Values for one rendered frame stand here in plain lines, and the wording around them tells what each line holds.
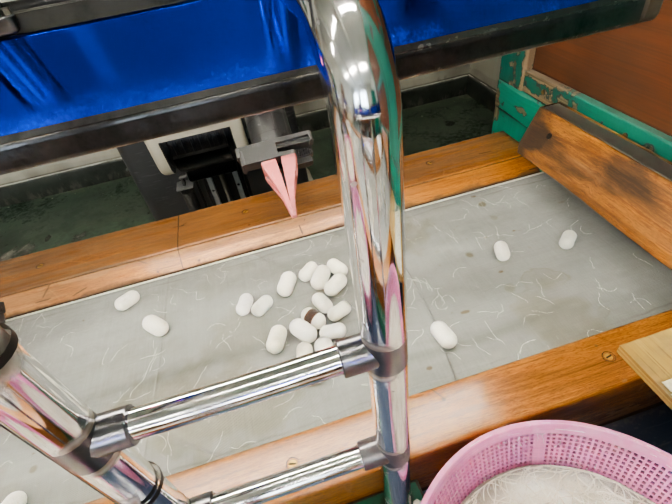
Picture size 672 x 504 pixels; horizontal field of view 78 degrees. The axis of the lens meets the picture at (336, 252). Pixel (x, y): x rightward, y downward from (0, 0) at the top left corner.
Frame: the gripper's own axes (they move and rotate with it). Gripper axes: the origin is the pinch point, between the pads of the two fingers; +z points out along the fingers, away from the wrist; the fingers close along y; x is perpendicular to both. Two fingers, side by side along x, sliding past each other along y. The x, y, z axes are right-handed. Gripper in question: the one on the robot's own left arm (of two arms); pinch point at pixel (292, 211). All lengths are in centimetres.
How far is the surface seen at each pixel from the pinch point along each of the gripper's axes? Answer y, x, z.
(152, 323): -20.5, -1.3, 9.3
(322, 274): 1.4, -1.0, 9.3
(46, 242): -115, 155, -55
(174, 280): -18.9, 6.4, 3.7
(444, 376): 10.0, -10.8, 23.8
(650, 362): 26.7, -17.9, 26.6
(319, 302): -0.1, -3.5, 12.7
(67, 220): -109, 165, -67
